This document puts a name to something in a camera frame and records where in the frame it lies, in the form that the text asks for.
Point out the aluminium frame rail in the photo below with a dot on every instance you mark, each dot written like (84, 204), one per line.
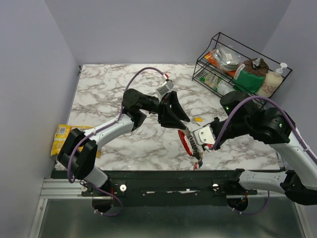
(52, 189)

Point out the orange snack bag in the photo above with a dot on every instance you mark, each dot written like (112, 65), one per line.
(209, 57)

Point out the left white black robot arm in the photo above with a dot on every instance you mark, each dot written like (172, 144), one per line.
(79, 151)

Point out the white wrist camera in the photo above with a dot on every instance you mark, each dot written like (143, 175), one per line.
(164, 88)
(204, 137)

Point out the silver foil bag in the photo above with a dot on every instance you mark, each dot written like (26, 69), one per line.
(226, 58)

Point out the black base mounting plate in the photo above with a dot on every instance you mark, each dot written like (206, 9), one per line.
(181, 188)

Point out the keyring with keys red tag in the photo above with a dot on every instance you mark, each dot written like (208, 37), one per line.
(191, 147)

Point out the yellow snack bag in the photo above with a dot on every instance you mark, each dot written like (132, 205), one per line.
(61, 134)

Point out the white pump soap bottle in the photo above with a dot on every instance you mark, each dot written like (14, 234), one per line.
(271, 82)

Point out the black wire rack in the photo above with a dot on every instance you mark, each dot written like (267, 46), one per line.
(203, 67)

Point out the clear plastic packet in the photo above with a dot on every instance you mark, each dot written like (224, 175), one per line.
(223, 88)

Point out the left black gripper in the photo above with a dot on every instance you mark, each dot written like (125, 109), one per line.
(168, 116)

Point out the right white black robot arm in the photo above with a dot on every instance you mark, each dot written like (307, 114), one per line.
(275, 128)

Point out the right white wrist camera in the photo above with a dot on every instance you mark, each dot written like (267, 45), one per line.
(204, 137)

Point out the green white snack packet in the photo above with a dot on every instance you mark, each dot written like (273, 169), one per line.
(212, 80)

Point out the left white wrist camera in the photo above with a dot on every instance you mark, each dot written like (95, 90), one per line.
(164, 88)

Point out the green brown snack bag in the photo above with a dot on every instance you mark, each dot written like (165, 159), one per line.
(250, 75)

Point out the yellow tagged key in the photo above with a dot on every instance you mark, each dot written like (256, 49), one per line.
(196, 120)

